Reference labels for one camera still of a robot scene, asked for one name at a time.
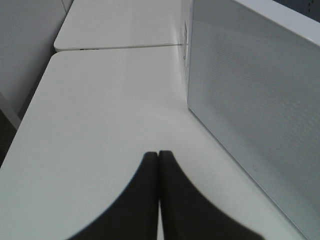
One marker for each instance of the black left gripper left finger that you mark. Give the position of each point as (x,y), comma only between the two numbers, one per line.
(134,214)

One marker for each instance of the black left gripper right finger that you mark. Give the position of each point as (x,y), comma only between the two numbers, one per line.
(187,214)

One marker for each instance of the white microwave door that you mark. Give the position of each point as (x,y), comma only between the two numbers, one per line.
(255,95)

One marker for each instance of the white microwave oven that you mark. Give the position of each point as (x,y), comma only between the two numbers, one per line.
(252,87)

